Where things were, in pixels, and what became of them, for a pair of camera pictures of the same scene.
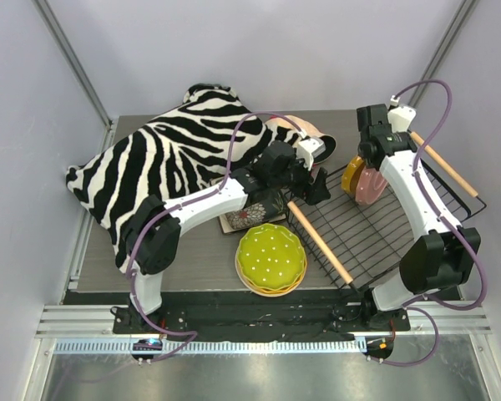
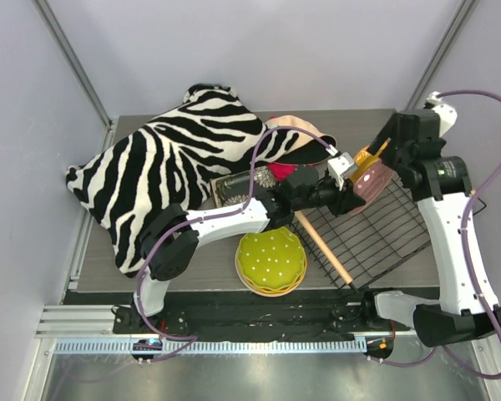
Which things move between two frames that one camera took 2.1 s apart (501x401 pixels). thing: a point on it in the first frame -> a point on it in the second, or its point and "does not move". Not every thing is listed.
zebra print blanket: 211,134 does not move
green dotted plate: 270,256 does not move
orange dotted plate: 287,288 does not move
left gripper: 307,184 -> 342,200
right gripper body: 368,151 -> 386,136
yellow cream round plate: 264,294 does not move
